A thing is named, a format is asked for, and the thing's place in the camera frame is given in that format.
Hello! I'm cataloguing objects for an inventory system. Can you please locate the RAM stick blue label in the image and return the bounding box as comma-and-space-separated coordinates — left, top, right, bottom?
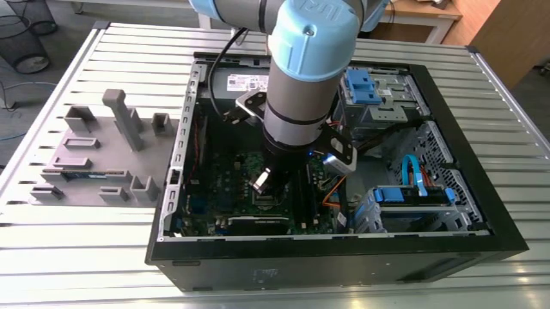
58, 169, 108, 181

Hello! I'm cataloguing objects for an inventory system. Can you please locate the blue disk carrier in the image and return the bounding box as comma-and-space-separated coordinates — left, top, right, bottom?
344, 69, 384, 106

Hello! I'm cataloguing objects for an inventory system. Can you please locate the black mesh waste basket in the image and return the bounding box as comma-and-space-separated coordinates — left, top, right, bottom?
0, 14, 52, 75
22, 0, 58, 36

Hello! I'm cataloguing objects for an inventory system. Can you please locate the wooden cabinet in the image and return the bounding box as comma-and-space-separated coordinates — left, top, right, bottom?
467, 0, 550, 91

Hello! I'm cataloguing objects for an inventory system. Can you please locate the blue data wire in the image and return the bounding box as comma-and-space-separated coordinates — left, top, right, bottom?
401, 154, 431, 198

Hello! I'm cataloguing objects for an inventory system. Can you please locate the grey parts rack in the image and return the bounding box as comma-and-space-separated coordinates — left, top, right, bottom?
27, 88, 181, 209

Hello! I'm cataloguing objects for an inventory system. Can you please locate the black wire bundle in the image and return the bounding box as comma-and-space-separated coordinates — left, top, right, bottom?
351, 118, 432, 155

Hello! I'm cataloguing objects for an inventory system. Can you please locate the black PC case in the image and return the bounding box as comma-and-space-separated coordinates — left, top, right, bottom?
144, 50, 531, 293

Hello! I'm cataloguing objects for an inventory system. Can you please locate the metal socket cover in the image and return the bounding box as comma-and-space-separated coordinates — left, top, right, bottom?
250, 192, 282, 207

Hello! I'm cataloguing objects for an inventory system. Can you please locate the wooden desk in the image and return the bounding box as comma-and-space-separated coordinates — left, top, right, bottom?
377, 0, 464, 46

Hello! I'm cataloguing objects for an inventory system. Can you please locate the orange data wire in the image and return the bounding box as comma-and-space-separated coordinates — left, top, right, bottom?
320, 175, 349, 214

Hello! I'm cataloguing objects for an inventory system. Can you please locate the grey power supply unit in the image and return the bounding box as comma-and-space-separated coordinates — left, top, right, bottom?
198, 66, 270, 152

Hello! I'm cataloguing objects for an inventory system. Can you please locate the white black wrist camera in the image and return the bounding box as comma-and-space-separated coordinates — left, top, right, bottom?
320, 141, 359, 176

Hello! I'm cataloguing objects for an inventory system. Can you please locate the black graphics card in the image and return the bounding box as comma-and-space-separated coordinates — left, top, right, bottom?
226, 214, 293, 236

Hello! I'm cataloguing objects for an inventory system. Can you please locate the grey metal disk bay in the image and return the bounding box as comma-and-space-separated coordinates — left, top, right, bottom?
353, 185, 493, 235

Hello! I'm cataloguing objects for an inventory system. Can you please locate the black RAM slot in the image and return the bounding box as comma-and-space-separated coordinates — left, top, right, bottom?
301, 165, 313, 226
297, 170, 308, 227
292, 173, 304, 228

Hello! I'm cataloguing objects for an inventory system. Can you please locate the hard disk in blue carrier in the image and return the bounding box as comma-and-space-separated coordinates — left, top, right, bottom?
372, 185, 456, 207

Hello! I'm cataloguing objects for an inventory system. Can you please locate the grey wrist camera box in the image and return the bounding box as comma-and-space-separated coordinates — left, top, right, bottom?
234, 90, 268, 123

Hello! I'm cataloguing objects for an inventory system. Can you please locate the grey metal drive cage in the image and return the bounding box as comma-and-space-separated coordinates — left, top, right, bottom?
332, 68, 432, 142

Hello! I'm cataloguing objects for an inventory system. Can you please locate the green motherboard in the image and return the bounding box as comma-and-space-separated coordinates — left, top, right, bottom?
173, 149, 343, 238

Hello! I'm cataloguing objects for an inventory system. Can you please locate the black camera cable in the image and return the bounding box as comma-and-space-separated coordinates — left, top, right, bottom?
206, 27, 249, 122

